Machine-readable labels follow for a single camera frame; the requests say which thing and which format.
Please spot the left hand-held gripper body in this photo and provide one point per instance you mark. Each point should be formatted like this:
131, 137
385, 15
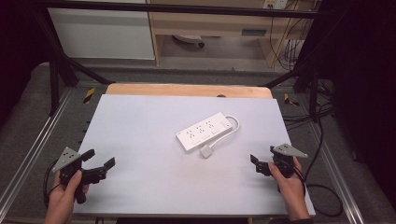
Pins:
67, 157

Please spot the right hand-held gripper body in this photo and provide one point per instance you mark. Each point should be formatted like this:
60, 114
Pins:
286, 165

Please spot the white plug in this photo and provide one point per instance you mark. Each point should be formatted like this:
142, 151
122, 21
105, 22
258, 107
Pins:
206, 151

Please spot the white power strip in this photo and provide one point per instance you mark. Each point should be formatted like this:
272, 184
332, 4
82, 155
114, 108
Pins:
204, 132

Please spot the person's right hand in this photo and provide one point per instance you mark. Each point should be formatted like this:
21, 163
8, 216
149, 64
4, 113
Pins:
292, 193

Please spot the person's left hand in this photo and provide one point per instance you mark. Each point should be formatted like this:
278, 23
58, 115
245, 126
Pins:
60, 199

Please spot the yellow black tape strip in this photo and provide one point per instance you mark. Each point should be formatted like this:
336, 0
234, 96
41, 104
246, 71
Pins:
89, 95
290, 100

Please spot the black metal stand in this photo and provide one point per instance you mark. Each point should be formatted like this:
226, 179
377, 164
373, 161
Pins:
308, 81
60, 68

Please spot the wooden table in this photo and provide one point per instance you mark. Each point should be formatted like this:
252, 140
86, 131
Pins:
186, 90

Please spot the white cabinet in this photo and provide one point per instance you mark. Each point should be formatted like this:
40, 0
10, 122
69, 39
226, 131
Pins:
102, 34

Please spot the office chair base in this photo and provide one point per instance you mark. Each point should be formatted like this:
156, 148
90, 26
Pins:
190, 39

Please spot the wooden desk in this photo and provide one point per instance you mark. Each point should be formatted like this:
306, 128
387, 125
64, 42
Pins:
211, 23

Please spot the aluminium rail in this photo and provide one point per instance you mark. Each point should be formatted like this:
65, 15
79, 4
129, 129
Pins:
34, 146
339, 177

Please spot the white wall socket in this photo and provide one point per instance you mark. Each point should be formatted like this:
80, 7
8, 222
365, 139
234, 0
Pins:
275, 3

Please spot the black metal frame bar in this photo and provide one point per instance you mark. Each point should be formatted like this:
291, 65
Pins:
186, 9

